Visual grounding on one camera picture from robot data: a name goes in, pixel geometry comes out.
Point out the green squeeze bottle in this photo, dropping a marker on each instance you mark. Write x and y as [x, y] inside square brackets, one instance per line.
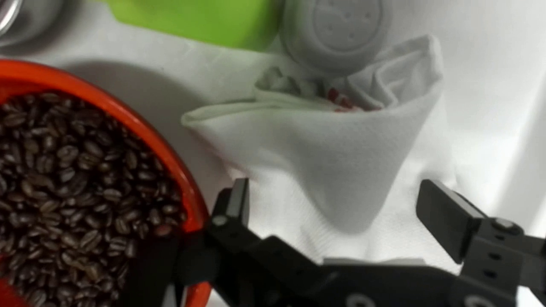
[243, 23]

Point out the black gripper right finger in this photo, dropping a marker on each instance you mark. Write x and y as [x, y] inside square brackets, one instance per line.
[496, 254]

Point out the grey salt shaker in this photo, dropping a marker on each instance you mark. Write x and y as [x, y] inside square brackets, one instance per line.
[335, 35]

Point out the white towel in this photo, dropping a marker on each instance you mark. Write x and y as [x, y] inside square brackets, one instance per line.
[327, 155]

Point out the red bowl of coffee beans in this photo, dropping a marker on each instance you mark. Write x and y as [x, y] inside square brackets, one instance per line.
[85, 187]

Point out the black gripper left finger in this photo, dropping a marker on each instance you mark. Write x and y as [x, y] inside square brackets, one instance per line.
[243, 267]

